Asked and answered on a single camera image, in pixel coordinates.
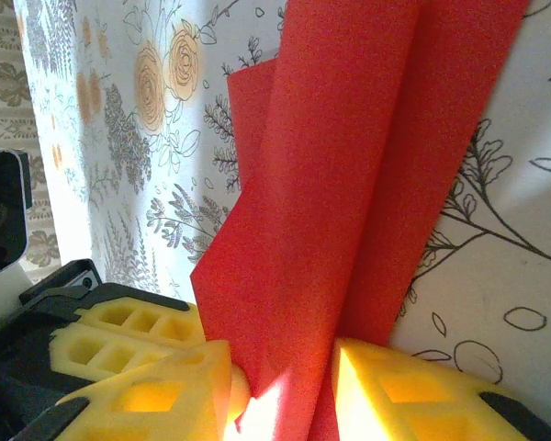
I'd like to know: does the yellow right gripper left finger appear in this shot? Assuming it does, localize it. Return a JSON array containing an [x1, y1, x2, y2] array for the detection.
[[22, 339, 252, 441]]

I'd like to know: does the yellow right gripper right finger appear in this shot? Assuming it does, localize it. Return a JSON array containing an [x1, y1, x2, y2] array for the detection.
[[332, 337, 551, 441]]

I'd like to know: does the red square paper sheet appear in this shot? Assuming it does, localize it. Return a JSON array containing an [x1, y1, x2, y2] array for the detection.
[[190, 0, 532, 441]]

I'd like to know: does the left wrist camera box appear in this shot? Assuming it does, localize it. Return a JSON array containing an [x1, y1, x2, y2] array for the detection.
[[0, 141, 33, 282]]

